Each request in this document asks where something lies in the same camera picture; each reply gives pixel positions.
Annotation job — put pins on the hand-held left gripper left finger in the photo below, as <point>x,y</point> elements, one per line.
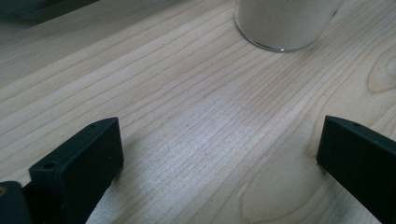
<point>77,168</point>

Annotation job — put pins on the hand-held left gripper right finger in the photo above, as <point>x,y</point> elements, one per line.
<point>361,161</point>

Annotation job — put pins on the white lid glass spice jar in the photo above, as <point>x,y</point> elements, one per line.
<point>280,21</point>

